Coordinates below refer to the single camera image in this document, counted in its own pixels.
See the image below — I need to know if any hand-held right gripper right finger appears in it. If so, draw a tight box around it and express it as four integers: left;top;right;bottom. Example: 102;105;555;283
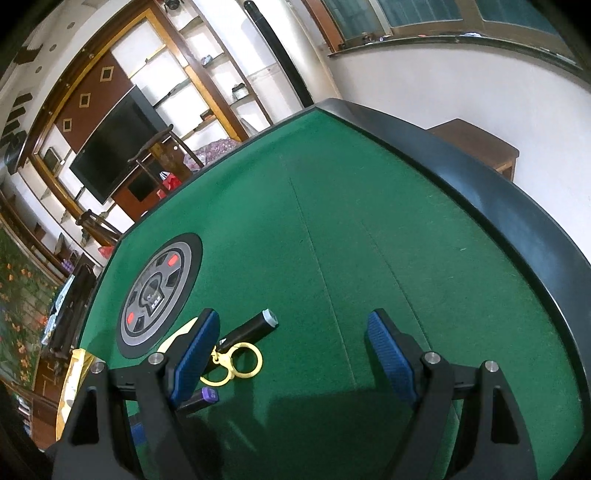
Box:
367;308;539;480

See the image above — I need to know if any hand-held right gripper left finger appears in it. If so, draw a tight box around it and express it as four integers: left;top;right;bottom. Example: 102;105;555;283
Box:
51;308;221;480

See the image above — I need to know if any black marker pen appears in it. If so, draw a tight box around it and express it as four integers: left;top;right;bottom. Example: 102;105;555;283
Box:
217;308;280;354

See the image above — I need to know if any white yellow-edged storage box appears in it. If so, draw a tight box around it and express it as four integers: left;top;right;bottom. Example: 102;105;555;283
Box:
55;348;100;444

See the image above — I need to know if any purple black usb stick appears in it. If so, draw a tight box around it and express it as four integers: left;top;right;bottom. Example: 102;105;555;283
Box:
178;388;219;414

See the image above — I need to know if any round grey table control panel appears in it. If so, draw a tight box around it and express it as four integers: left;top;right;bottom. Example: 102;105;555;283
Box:
115;233;203;360

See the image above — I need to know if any black keyboard instrument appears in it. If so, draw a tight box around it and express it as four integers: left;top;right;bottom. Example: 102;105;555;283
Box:
44;263;98;356

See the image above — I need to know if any dark wooden chair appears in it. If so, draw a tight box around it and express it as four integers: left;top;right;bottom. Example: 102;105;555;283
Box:
76;210;124;247
128;124;206;195

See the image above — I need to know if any purple floral cloth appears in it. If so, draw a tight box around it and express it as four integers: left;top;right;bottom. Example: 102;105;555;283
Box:
185;137;241;169

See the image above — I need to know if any green felt mahjong table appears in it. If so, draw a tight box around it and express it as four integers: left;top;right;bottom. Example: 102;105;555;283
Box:
74;97;591;480

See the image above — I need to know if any black television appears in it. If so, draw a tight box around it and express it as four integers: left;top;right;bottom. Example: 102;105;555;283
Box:
69;84;167;205

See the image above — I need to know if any brown wooden stool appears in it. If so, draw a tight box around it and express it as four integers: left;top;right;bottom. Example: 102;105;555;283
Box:
427;117;520;181

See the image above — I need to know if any black vertical pipe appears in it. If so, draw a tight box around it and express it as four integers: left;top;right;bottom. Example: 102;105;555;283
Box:
244;0;315;109

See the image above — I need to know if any window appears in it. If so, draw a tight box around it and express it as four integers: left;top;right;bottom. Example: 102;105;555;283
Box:
302;0;583;70

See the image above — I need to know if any flower wall painting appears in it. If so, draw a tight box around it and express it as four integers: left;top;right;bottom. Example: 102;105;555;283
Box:
0;226;63;379

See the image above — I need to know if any wooden wall shelf unit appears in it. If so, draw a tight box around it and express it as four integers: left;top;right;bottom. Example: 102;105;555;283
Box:
28;0;273;259

